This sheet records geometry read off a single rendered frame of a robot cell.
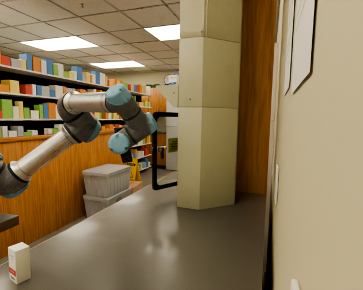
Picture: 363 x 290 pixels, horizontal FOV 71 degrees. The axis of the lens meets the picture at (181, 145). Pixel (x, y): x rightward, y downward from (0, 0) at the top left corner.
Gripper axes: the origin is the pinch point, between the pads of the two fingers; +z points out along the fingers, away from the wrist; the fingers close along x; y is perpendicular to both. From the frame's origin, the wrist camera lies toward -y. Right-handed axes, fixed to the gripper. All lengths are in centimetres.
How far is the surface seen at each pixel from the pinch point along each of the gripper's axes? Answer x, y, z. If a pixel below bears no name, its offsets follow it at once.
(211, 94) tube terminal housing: -41.0, 15.7, -12.9
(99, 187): 66, -72, 199
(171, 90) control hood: -24.1, 20.0, -7.9
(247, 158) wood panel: -63, -22, 10
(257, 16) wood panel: -77, 53, 11
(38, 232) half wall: 129, -100, 157
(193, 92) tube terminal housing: -33.4, 17.5, -12.7
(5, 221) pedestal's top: 51, -23, -21
